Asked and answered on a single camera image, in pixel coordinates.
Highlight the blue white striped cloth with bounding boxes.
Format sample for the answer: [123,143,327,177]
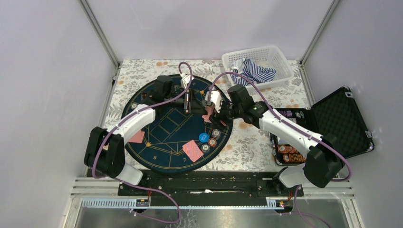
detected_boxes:
[230,58,276,84]

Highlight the red chip stack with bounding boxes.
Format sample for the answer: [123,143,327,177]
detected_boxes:
[208,138,217,148]

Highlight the grey chip stack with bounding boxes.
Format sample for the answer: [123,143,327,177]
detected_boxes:
[130,103,138,111]
[211,129,221,140]

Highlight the red card bottom seat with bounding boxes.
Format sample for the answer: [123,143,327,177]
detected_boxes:
[182,140,203,162]

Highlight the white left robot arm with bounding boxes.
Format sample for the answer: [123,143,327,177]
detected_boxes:
[84,73,194,195]

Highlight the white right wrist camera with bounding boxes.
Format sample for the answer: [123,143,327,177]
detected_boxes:
[203,90,222,113]

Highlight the red playing card deck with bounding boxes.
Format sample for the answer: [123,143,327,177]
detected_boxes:
[184,89,191,114]

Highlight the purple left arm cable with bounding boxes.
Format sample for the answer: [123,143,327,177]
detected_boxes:
[92,62,194,224]

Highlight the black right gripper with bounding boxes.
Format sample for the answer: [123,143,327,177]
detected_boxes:
[209,99,243,132]

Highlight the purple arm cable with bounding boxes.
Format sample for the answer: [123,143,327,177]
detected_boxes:
[92,62,194,224]
[206,72,353,228]

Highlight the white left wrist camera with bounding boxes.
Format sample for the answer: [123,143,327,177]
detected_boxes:
[180,73,192,90]

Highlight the blue small blind button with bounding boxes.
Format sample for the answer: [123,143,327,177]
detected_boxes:
[199,133,210,143]

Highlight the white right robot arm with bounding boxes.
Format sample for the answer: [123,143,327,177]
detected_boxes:
[203,85,345,196]

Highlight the white plastic basket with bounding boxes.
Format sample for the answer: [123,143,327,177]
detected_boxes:
[221,46,294,90]

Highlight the floral tablecloth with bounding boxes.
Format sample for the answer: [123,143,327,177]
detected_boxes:
[102,59,311,171]

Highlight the green blue 50 chip stack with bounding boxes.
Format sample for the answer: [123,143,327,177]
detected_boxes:
[201,143,211,153]

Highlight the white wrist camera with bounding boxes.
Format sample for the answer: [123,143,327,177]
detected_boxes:
[180,73,192,90]
[203,90,222,113]

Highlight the red card seat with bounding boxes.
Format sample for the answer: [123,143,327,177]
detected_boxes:
[128,131,145,143]
[182,140,203,162]
[202,106,215,123]

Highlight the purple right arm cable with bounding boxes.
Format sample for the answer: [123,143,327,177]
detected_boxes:
[206,72,353,228]

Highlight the black aluminium poker case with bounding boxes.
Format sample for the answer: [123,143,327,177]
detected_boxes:
[277,86,374,159]

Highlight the red chips in case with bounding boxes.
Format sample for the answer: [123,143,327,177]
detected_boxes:
[278,145,306,163]

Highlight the round dark blue poker mat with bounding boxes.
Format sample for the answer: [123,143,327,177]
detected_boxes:
[120,74,234,174]

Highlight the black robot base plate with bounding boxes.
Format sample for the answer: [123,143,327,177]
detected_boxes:
[117,171,304,207]

